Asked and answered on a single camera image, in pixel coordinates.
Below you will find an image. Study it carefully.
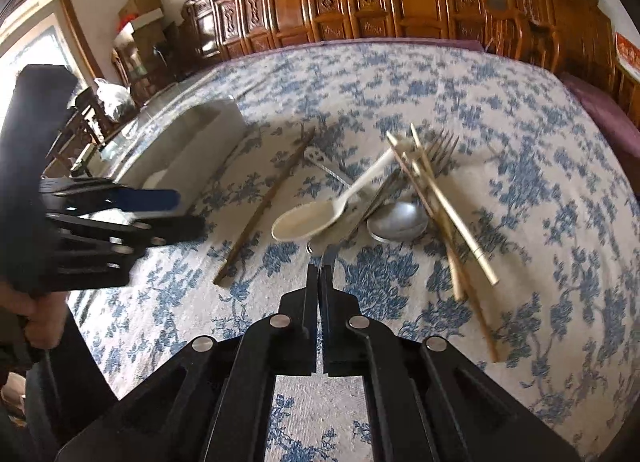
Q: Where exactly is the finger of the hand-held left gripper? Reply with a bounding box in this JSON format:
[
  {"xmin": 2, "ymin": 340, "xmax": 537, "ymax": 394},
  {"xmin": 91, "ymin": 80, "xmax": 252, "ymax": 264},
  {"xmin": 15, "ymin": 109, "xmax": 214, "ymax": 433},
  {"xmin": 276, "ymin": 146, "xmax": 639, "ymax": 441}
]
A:
[
  {"xmin": 40, "ymin": 178, "xmax": 182, "ymax": 219},
  {"xmin": 42, "ymin": 213, "xmax": 207, "ymax": 291}
]

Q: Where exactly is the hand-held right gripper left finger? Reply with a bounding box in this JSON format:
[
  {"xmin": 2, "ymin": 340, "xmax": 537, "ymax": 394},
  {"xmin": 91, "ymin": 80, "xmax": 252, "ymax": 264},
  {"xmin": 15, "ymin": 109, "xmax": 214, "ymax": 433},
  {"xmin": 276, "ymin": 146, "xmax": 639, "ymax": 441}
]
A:
[{"xmin": 55, "ymin": 265, "xmax": 321, "ymax": 462}]

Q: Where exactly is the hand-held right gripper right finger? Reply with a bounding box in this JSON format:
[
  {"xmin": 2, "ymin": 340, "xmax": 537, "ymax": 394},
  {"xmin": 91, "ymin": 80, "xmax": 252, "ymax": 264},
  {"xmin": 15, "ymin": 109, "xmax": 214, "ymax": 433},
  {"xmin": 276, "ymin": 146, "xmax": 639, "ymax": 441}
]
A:
[{"xmin": 321, "ymin": 265, "xmax": 583, "ymax": 462}]

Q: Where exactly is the white plastic container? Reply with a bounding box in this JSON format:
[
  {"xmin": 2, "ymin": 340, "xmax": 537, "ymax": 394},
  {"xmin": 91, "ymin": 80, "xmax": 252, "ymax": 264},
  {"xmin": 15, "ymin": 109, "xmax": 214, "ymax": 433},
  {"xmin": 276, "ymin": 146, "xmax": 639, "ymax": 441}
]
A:
[{"xmin": 107, "ymin": 95, "xmax": 248, "ymax": 193}]

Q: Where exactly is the white plastic spoon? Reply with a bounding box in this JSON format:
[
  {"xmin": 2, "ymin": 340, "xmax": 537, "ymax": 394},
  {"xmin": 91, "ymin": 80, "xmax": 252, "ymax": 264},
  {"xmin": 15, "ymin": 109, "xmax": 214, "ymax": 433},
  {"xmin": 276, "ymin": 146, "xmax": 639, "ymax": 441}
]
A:
[{"xmin": 271, "ymin": 147, "xmax": 398, "ymax": 243}]

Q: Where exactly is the brown wooden chopstick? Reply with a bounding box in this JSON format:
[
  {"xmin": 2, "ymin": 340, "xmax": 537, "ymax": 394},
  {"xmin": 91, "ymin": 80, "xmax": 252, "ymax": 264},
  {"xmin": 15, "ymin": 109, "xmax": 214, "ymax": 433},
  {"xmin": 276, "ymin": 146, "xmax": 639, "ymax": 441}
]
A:
[
  {"xmin": 395, "ymin": 152, "xmax": 501, "ymax": 363},
  {"xmin": 213, "ymin": 128, "xmax": 317, "ymax": 286}
]

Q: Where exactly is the ivory chopstick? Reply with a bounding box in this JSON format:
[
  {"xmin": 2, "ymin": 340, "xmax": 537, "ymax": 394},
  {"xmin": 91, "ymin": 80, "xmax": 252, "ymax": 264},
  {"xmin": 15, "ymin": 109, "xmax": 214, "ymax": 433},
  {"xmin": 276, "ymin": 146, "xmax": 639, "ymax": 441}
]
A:
[
  {"xmin": 409, "ymin": 123, "xmax": 500, "ymax": 287},
  {"xmin": 386, "ymin": 131, "xmax": 466, "ymax": 302}
]

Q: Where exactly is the metal fork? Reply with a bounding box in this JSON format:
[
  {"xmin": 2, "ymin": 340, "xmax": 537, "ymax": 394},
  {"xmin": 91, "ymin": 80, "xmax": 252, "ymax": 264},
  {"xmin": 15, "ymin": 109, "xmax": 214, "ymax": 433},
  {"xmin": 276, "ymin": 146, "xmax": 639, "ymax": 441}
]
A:
[{"xmin": 306, "ymin": 129, "xmax": 460, "ymax": 255}]

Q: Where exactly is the person's left hand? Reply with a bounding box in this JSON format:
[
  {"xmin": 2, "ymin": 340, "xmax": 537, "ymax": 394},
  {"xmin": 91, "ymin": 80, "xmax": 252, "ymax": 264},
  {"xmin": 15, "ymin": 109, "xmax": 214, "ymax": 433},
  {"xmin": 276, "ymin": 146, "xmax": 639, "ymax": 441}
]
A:
[{"xmin": 0, "ymin": 283, "xmax": 67, "ymax": 350}]

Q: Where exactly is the dark wooden chair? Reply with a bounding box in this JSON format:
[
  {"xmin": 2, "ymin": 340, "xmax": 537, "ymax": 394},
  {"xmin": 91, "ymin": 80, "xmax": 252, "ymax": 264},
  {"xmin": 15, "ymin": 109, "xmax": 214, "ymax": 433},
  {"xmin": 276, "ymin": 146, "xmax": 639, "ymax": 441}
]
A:
[{"xmin": 44, "ymin": 87, "xmax": 110, "ymax": 179}]

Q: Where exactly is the white plastic bag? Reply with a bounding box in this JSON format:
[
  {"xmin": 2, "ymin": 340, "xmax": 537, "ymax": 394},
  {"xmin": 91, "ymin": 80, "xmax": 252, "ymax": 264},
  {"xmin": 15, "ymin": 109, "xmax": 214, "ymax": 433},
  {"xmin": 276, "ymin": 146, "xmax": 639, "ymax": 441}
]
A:
[{"xmin": 94, "ymin": 78, "xmax": 137, "ymax": 123}]

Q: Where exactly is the dark clothing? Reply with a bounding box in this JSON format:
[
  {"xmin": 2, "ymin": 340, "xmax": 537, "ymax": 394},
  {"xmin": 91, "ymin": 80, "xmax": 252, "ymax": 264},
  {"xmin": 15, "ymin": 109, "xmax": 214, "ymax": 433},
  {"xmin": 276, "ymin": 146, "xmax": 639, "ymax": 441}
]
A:
[{"xmin": 0, "ymin": 292, "xmax": 121, "ymax": 462}]

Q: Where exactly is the cardboard box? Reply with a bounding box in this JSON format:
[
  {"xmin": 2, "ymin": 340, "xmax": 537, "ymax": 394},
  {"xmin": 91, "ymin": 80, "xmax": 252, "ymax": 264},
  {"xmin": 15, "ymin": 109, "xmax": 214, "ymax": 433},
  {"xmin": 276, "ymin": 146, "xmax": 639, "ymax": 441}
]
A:
[{"xmin": 119, "ymin": 0, "xmax": 166, "ymax": 34}]

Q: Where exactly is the blue floral bedspread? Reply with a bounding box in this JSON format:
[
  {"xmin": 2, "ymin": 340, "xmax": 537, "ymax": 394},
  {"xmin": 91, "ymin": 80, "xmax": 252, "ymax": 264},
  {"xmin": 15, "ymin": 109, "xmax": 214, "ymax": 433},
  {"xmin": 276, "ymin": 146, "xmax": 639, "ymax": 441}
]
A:
[{"xmin": 67, "ymin": 40, "xmax": 640, "ymax": 462}]

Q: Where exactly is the carved wooden armchair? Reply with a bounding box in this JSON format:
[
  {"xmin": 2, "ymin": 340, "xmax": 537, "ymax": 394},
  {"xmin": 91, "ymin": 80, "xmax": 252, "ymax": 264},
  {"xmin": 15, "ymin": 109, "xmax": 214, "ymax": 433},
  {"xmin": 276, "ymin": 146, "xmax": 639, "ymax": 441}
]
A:
[{"xmin": 487, "ymin": 7, "xmax": 553, "ymax": 70}]

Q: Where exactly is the purple cushion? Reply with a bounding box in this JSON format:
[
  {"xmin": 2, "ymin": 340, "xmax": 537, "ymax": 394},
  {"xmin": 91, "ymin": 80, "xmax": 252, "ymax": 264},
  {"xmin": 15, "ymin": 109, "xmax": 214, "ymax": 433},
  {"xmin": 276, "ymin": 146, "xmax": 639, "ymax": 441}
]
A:
[{"xmin": 560, "ymin": 71, "xmax": 640, "ymax": 165}]

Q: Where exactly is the red printed box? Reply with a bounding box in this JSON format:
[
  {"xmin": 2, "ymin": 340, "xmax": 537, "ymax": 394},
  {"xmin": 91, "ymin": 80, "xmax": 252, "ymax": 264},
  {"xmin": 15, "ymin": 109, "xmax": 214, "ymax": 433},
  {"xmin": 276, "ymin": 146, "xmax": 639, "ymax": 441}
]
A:
[{"xmin": 614, "ymin": 31, "xmax": 640, "ymax": 69}]

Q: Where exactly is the wooden window frame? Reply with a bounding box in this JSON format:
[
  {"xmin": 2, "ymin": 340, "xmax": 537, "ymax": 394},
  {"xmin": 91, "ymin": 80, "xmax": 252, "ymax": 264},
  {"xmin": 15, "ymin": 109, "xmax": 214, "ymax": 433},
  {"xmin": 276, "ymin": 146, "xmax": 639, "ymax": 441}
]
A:
[{"xmin": 0, "ymin": 0, "xmax": 103, "ymax": 93}]

